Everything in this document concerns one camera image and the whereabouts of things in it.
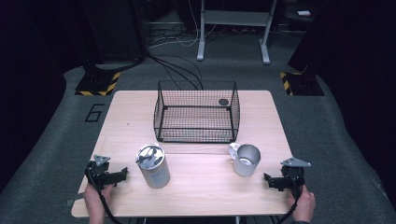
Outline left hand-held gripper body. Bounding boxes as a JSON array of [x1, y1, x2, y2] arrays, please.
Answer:
[[84, 154, 117, 190]]

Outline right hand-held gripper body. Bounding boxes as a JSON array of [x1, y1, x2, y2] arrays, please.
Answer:
[[279, 157, 312, 200]]

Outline silver mug with white handle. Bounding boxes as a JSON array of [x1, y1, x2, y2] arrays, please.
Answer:
[[228, 142, 262, 177]]

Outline steel tumbler with lid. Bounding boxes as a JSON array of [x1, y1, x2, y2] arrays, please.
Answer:
[[134, 143, 171, 189]]

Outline black wire basket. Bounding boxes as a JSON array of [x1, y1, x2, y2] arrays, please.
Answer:
[[153, 79, 241, 144]]

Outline person's left hand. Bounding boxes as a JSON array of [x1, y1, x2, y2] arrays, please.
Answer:
[[83, 183, 115, 210]]

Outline person's right hand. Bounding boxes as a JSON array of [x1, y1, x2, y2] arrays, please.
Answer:
[[286, 185, 317, 222]]

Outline grey tape strip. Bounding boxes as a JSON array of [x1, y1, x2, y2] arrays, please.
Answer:
[[64, 192, 86, 207]]

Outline black base with striped edge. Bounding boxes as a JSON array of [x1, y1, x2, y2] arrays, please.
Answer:
[[75, 63, 121, 97], [279, 66, 325, 97]]

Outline black cabinet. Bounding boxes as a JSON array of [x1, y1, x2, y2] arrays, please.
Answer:
[[78, 0, 148, 64]]

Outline white metal stand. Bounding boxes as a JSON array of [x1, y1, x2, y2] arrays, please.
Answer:
[[196, 0, 278, 65]]

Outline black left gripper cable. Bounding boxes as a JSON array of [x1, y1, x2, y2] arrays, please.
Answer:
[[85, 169, 123, 224]]

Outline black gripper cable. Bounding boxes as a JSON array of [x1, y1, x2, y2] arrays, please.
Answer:
[[275, 175, 304, 224], [85, 169, 123, 224]]

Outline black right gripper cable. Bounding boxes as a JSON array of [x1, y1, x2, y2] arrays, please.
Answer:
[[275, 175, 304, 224]]

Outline black floor cable bundle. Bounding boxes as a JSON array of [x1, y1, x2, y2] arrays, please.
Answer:
[[145, 50, 205, 91]]

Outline white floor cables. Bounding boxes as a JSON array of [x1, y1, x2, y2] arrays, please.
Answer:
[[148, 0, 219, 49]]

